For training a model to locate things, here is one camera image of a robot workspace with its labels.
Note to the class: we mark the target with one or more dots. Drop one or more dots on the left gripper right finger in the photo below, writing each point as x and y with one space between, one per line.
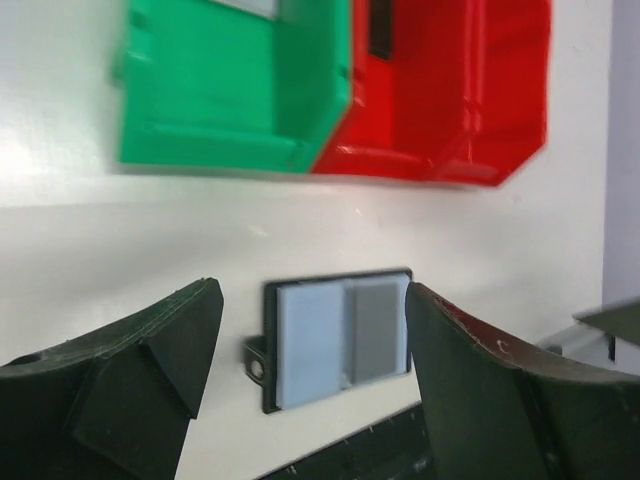
498 407

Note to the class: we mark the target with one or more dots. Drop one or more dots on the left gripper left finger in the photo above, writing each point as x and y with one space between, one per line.
114 403

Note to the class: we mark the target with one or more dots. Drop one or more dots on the black leather card holder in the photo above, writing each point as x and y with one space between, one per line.
303 354

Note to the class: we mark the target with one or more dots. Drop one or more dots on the red plastic bin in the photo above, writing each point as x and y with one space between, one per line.
487 87
384 133

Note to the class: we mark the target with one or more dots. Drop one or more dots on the green plastic bin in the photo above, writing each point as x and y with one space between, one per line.
207 85

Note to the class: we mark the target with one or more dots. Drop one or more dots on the black credit card in bin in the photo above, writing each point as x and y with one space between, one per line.
380 28

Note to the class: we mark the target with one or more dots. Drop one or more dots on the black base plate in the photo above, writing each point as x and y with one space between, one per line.
397 447

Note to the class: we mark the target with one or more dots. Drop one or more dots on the aluminium frame rail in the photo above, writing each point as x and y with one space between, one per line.
606 337

